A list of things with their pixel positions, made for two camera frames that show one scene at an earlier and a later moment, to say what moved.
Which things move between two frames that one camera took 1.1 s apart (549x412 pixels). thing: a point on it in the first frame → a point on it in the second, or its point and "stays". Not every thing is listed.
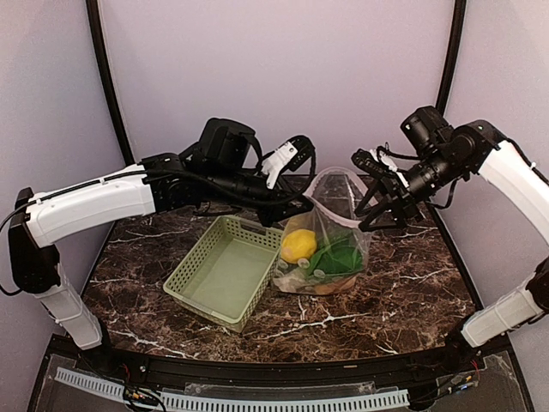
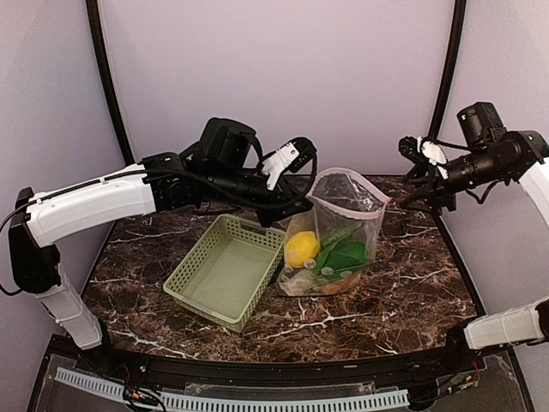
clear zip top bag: (324, 250) stays
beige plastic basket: (225, 275) stays
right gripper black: (398, 196) → (441, 192)
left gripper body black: (268, 213) stays
